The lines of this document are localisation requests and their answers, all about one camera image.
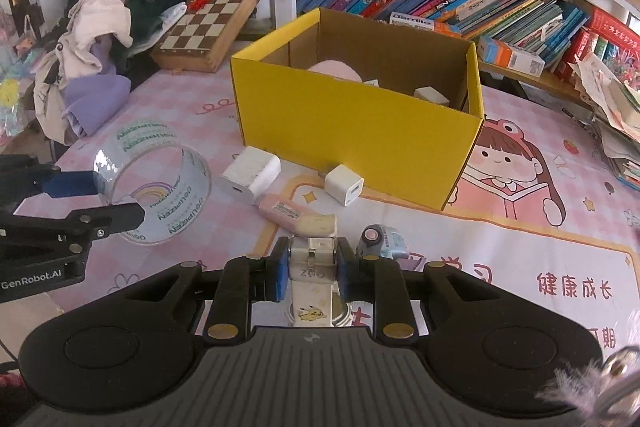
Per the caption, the orange white small box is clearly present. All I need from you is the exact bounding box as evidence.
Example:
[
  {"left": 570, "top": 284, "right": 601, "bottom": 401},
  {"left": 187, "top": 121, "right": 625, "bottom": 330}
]
[{"left": 477, "top": 36, "right": 544, "bottom": 78}]

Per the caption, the white soap block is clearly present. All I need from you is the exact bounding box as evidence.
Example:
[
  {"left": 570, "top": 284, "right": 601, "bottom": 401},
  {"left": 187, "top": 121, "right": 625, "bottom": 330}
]
[{"left": 413, "top": 86, "right": 450, "bottom": 108}]

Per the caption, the large white charger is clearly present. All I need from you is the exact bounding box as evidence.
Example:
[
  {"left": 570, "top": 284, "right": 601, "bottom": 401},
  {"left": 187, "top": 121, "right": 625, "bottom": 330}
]
[{"left": 218, "top": 146, "right": 281, "bottom": 204}]

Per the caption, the small white charger cube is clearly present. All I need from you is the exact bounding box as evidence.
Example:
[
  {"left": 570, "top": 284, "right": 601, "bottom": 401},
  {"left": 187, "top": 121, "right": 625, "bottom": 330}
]
[{"left": 324, "top": 165, "right": 364, "bottom": 206}]

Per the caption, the white orange usmile box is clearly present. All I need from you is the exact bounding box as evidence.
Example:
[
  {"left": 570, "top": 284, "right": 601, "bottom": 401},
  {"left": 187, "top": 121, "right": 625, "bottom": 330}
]
[{"left": 388, "top": 12, "right": 461, "bottom": 37}]

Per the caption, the wooden chess board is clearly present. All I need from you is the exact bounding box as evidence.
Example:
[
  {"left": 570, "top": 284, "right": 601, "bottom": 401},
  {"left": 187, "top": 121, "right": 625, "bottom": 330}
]
[{"left": 152, "top": 0, "right": 260, "bottom": 73}]

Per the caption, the yellow cardboard box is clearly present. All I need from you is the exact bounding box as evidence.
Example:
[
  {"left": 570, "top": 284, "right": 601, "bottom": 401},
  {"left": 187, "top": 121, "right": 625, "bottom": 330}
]
[{"left": 230, "top": 9, "right": 485, "bottom": 210}]

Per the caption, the pink eraser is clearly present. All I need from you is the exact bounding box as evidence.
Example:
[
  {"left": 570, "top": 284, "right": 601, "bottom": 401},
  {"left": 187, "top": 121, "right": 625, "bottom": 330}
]
[{"left": 257, "top": 193, "right": 337, "bottom": 237}]

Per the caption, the pink plush pig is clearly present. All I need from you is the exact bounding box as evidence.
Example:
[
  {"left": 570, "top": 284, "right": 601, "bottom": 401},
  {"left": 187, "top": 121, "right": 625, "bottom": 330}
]
[{"left": 307, "top": 60, "right": 362, "bottom": 83}]

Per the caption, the clear tape roll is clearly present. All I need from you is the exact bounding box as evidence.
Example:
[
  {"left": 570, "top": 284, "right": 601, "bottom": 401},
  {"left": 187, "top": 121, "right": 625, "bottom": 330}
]
[{"left": 93, "top": 118, "right": 213, "bottom": 246}]

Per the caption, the stack of papers and books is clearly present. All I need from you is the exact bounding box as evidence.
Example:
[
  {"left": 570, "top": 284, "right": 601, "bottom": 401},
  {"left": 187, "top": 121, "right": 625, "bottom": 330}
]
[{"left": 573, "top": 52, "right": 639, "bottom": 190}]

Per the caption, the grey toy car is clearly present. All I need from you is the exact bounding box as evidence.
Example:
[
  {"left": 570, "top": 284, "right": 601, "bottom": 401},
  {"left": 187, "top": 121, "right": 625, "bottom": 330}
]
[{"left": 356, "top": 225, "right": 409, "bottom": 259}]

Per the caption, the pile of clothes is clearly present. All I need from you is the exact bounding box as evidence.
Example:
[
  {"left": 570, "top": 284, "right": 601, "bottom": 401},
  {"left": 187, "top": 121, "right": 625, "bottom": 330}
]
[{"left": 34, "top": 0, "right": 186, "bottom": 146}]

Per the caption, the pink checkered table mat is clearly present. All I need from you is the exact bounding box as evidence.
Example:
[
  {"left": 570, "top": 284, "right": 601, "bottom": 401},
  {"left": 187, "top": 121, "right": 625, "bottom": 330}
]
[{"left": 14, "top": 51, "right": 640, "bottom": 358}]

